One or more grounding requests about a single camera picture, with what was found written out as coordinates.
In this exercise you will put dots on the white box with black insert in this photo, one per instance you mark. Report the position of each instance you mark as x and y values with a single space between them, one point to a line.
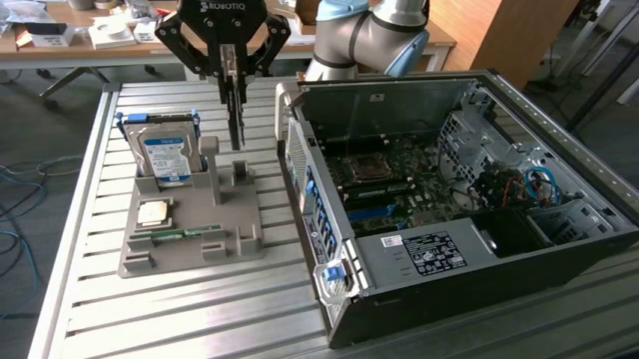
49 37

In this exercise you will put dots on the wooden cabinet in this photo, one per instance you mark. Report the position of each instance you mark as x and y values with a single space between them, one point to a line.
504 37

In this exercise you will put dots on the CPU socket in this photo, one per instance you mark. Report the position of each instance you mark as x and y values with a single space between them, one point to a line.
370 166

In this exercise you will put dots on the grey plastic parts rack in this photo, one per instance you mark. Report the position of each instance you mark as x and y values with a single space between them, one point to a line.
199 258

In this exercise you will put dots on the perforated metal drive cage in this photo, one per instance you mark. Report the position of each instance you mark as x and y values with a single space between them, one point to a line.
464 146

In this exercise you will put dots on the green motherboard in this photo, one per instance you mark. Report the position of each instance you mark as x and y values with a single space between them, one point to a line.
424 194

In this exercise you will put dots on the blue expansion slot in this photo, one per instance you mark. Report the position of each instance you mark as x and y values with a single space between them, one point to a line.
371 214

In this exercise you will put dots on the green graphics card with bracket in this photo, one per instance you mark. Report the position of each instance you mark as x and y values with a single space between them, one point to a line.
239 127

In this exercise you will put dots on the installed black RAM sticks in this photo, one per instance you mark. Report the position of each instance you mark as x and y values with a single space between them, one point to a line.
379 190

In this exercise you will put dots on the white box with tape roll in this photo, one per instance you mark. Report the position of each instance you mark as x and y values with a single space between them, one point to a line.
112 35

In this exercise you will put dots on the grey power supply unit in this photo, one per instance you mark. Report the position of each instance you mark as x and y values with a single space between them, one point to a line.
390 258

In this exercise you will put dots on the small white labelled box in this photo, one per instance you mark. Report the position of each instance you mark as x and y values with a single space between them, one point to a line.
144 33

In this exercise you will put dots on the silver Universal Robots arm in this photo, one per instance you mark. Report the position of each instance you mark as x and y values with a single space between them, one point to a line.
339 41

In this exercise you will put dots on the long wooden desk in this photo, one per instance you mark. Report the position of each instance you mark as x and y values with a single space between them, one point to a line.
75 52

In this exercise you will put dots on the blue case latch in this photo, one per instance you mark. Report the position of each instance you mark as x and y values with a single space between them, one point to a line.
334 272

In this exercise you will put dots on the metal disk bay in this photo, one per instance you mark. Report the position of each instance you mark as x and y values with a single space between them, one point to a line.
568 224

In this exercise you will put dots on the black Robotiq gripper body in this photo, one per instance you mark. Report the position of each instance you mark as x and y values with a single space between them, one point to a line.
224 22

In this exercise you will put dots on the hard disk in blue caddy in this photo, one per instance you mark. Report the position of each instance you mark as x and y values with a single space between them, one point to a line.
164 157

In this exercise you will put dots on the silver CPU chip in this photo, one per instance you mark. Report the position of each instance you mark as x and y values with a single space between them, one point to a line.
152 215

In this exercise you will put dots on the black open PC case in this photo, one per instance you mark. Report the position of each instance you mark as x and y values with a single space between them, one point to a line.
450 299

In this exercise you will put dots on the white paper stack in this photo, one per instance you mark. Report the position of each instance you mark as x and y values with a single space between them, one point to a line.
295 35

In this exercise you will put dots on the green RAM stick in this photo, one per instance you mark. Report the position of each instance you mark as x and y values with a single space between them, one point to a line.
170 235

